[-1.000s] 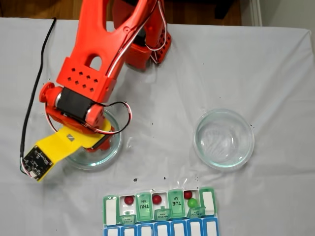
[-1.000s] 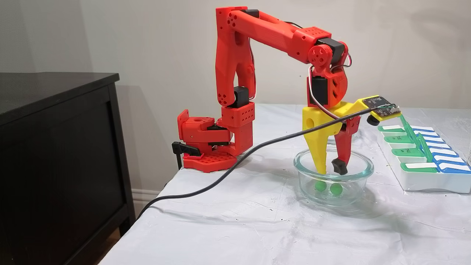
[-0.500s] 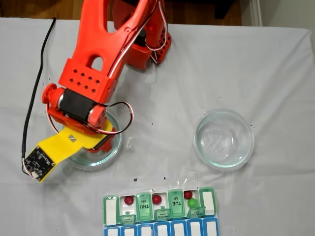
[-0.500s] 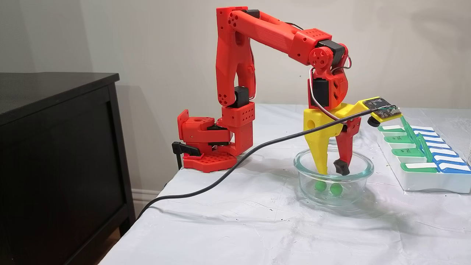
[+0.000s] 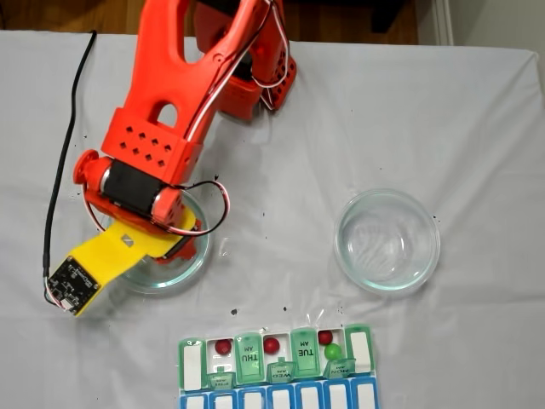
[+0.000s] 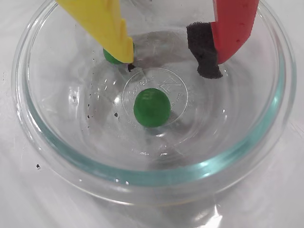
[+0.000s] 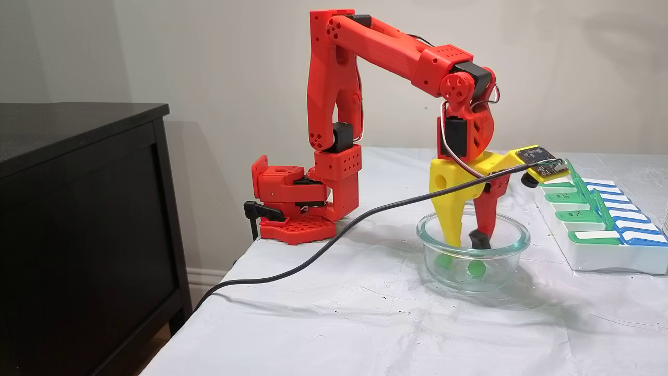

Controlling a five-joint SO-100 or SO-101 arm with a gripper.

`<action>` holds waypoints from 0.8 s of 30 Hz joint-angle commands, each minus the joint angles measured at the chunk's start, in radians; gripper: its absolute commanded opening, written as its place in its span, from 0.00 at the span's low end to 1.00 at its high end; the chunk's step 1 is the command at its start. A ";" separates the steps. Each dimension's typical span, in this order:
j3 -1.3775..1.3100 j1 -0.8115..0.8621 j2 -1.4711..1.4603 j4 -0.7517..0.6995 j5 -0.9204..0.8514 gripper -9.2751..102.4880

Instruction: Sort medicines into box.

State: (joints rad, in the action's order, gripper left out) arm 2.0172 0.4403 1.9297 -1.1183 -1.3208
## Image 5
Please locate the green ball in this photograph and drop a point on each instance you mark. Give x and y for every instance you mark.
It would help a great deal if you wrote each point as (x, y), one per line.
(333, 351)

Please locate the white baseboard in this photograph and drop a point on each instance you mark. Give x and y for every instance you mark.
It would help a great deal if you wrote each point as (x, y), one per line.
(443, 21)

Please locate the red ball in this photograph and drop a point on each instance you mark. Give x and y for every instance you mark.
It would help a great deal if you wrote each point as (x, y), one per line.
(325, 337)
(222, 346)
(271, 345)

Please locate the white weekly pill organizer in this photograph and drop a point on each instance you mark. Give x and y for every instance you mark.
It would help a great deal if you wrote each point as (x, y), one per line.
(306, 353)

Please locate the black wooden cabinet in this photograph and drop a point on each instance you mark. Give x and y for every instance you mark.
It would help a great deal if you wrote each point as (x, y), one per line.
(387, 19)

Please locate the clear glass bowl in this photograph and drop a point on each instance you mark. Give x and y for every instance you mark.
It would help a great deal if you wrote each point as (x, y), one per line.
(387, 240)
(191, 272)

